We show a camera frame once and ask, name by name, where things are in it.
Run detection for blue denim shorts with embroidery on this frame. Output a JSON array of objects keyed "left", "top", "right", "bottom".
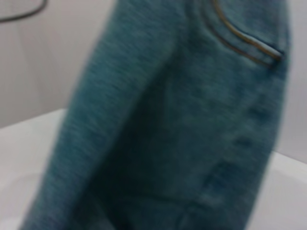
[{"left": 19, "top": 0, "right": 296, "bottom": 230}]

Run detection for left gripper cable with plug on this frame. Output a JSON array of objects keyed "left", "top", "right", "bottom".
[{"left": 0, "top": 0, "right": 49, "bottom": 23}]

